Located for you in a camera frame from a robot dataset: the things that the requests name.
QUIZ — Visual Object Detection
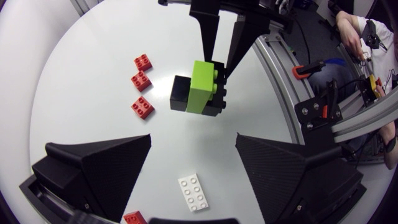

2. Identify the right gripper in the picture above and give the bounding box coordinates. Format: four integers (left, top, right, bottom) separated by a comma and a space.
188, 0, 293, 78

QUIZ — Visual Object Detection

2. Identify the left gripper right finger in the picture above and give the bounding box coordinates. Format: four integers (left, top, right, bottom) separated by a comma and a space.
235, 133, 364, 224

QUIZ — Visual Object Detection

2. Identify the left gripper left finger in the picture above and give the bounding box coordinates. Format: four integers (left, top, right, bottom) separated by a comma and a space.
30, 133, 152, 223

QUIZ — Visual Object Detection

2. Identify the lime green toy brick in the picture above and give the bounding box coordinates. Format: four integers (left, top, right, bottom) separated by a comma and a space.
185, 60, 219, 114

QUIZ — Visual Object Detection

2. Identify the long black toy brick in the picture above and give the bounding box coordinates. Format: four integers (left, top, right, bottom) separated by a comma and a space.
201, 60, 228, 117

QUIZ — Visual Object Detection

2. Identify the small black toy brick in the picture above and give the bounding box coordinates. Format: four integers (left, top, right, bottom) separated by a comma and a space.
169, 75, 192, 112

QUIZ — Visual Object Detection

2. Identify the long red toy brick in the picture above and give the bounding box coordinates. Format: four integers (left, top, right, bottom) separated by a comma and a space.
123, 210, 149, 224

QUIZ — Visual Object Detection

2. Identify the small red toy brick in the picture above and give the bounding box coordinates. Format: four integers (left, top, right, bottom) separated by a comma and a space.
130, 70, 152, 93
131, 95, 155, 120
134, 54, 153, 72

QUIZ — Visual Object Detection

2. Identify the white toy brick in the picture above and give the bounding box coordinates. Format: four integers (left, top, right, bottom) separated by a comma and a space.
177, 173, 210, 213

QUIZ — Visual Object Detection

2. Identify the person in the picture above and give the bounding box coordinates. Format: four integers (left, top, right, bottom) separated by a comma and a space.
335, 11, 398, 170

